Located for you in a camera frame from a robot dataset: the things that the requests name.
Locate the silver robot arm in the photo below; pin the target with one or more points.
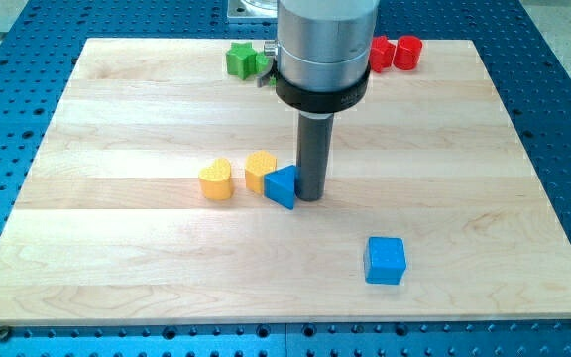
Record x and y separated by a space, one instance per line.
320 57

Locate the blue triangle block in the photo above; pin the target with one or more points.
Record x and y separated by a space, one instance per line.
279 186

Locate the yellow hexagon block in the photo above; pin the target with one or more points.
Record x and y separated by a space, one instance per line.
259 164

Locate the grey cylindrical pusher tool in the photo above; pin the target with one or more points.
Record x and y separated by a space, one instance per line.
313 144

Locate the yellow heart block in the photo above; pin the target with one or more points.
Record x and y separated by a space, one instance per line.
216 180

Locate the small green block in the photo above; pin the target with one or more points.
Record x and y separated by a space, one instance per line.
262 62

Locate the blue cube block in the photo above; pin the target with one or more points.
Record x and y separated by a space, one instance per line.
384 260

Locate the green star block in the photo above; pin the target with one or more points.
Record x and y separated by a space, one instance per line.
241 60

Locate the red star block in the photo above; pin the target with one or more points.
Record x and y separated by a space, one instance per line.
382 53

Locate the red cylinder block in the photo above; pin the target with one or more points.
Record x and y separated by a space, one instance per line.
408 52

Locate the wooden board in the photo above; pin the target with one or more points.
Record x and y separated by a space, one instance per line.
111 227

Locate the blue perforated metal table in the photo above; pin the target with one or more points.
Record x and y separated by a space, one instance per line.
40 49

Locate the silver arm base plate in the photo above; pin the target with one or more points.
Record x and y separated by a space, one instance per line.
248 11

